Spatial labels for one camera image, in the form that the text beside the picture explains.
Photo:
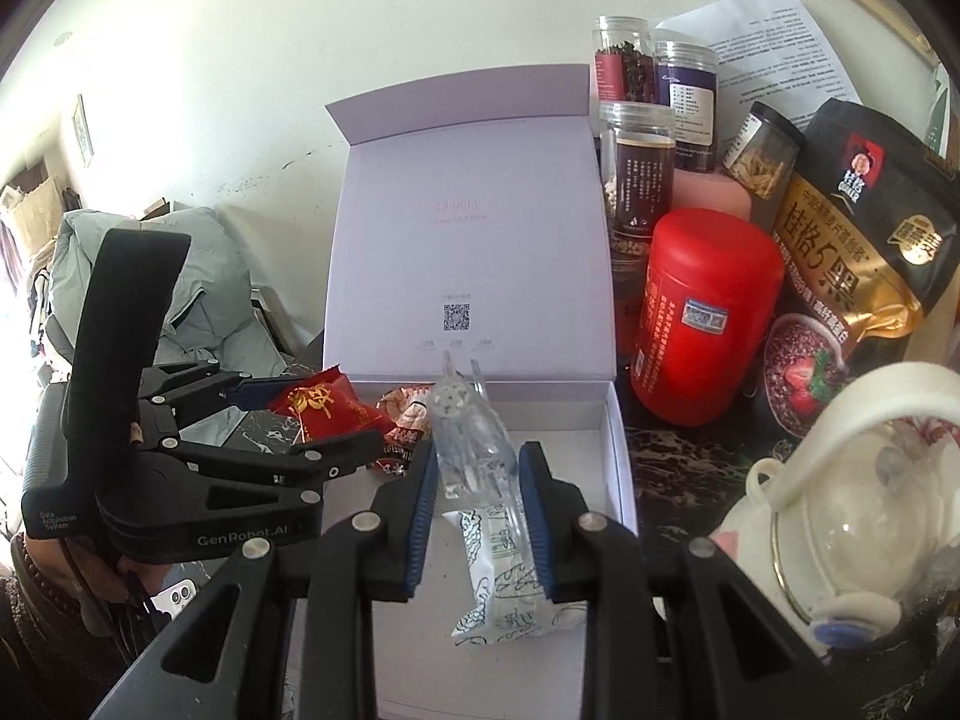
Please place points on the grey puffer jacket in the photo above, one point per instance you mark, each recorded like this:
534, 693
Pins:
210, 277

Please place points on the red gold candy packet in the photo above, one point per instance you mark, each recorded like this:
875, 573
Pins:
315, 405

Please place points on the person's left forearm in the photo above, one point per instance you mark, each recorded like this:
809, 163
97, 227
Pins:
37, 652

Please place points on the red tin canister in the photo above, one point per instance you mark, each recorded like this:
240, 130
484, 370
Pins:
697, 315

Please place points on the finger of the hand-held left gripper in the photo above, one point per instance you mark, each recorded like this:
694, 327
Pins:
330, 457
259, 388

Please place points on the clear jar purple label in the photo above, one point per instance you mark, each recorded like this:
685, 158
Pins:
686, 105

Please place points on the white cartoon kettle bottle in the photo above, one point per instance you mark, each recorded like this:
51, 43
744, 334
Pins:
862, 510

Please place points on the small wall frame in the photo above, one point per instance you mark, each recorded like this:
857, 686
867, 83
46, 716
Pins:
82, 131

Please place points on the printed paper sheet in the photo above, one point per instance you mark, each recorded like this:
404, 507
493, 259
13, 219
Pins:
772, 45

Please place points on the white smartphone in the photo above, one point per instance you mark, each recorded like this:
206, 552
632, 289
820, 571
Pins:
178, 596

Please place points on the clear jar dark label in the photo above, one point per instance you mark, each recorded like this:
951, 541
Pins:
637, 165

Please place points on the black oat bag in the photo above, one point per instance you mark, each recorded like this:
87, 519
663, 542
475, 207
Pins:
847, 240

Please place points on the brown cereal snack packet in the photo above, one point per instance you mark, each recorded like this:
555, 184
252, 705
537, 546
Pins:
405, 420

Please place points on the clear jar dried flowers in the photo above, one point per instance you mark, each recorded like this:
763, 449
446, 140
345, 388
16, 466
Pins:
622, 60

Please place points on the person's left hand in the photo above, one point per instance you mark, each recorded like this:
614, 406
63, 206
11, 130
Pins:
90, 574

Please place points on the clear jar beige beans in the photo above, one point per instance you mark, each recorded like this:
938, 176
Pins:
630, 270

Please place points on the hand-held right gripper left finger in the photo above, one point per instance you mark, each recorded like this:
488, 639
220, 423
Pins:
420, 517

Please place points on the beige chair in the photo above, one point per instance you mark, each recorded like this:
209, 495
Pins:
274, 319

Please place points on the lavender gift box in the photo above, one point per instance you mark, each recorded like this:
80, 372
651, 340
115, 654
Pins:
465, 240

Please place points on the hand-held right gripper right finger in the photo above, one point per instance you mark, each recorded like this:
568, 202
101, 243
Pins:
536, 517

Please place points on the clear plastic bottle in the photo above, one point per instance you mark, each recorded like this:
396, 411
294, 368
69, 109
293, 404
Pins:
472, 450

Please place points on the black lid jar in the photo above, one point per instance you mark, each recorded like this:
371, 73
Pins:
761, 150

